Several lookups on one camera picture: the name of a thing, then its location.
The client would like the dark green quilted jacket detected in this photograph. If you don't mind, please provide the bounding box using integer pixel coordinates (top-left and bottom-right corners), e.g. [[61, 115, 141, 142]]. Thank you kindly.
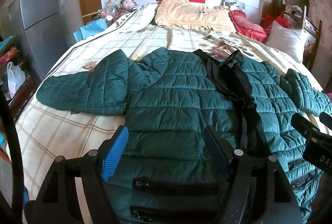
[[37, 48, 331, 223]]

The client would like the floral checked bedspread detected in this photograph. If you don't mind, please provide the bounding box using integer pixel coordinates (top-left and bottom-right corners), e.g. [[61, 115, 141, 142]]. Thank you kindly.
[[16, 4, 322, 199]]

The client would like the white pillow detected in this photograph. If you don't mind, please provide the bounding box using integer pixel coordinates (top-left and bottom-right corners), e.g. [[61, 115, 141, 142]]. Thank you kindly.
[[265, 21, 307, 63]]

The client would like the wooden chair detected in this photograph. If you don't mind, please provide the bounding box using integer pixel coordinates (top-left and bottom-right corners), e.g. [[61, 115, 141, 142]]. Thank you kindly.
[[283, 4, 324, 72]]

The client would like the white plastic bag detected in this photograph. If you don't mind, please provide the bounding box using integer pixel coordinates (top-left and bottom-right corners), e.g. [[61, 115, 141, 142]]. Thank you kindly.
[[7, 62, 26, 98]]

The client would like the blue paper bag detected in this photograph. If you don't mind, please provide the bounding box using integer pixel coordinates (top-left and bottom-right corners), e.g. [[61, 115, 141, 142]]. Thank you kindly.
[[73, 18, 107, 42]]

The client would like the red heart cushion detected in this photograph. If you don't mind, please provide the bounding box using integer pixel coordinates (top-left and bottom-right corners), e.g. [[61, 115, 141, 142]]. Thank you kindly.
[[228, 10, 268, 43]]

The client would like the grey refrigerator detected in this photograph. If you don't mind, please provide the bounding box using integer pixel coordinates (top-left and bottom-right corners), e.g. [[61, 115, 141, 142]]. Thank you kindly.
[[9, 0, 69, 85]]

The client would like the pig plush toy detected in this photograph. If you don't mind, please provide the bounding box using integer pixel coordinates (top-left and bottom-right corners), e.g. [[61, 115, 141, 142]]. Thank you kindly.
[[120, 0, 138, 12]]

